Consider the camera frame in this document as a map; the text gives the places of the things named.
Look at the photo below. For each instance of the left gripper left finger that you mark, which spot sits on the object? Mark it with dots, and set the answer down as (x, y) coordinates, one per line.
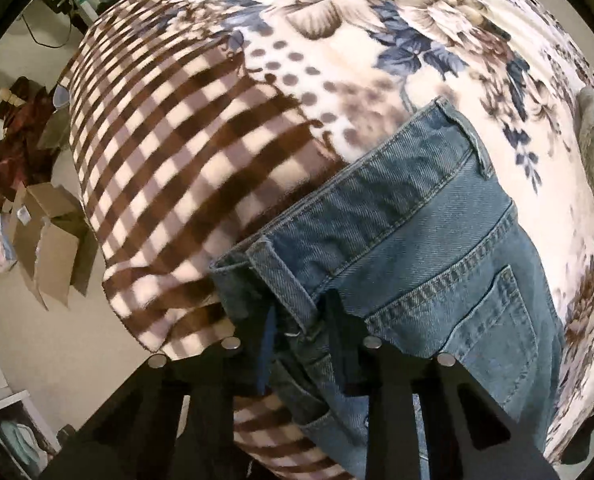
(174, 419)

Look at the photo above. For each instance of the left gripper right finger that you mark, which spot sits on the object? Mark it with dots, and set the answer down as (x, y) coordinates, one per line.
(427, 418)

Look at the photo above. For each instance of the blue denim jeans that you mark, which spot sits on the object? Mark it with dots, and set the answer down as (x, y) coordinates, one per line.
(420, 241)

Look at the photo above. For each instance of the brown cardboard box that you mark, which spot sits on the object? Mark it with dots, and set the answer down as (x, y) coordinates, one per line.
(54, 245)

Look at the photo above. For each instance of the dark red cloth pile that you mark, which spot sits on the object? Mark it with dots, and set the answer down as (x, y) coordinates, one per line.
(22, 160)

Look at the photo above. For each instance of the floral bed blanket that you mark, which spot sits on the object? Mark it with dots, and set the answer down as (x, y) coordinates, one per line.
(195, 123)

